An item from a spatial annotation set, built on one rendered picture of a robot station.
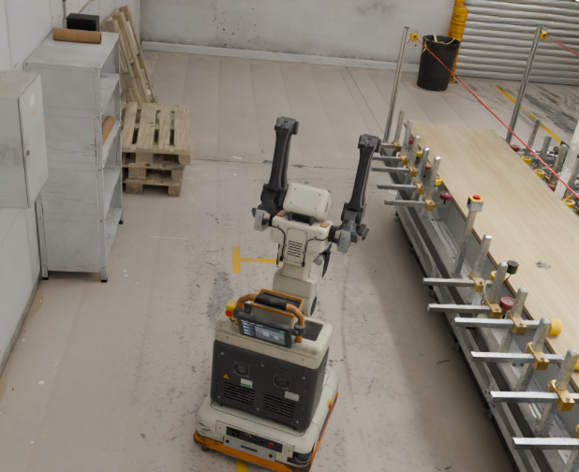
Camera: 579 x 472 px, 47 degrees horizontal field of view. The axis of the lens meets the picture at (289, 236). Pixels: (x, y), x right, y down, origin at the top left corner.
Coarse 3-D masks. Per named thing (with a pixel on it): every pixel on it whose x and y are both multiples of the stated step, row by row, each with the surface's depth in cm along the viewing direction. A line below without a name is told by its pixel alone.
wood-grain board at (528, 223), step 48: (432, 144) 534; (480, 144) 546; (480, 192) 462; (528, 192) 471; (480, 240) 403; (528, 240) 407; (576, 240) 414; (528, 288) 358; (576, 288) 363; (576, 336) 324; (576, 384) 293
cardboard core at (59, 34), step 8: (56, 32) 439; (64, 32) 440; (72, 32) 441; (80, 32) 442; (88, 32) 443; (96, 32) 444; (64, 40) 444; (72, 40) 443; (80, 40) 443; (88, 40) 444; (96, 40) 444
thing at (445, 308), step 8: (432, 304) 342; (440, 304) 343; (448, 304) 344; (448, 312) 343; (456, 312) 343; (464, 312) 344; (472, 312) 344; (480, 312) 344; (488, 312) 345; (504, 312) 346
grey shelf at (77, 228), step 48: (48, 48) 427; (96, 48) 438; (48, 96) 408; (96, 96) 410; (48, 144) 423; (96, 144) 426; (48, 192) 439; (96, 192) 485; (48, 240) 457; (96, 240) 460
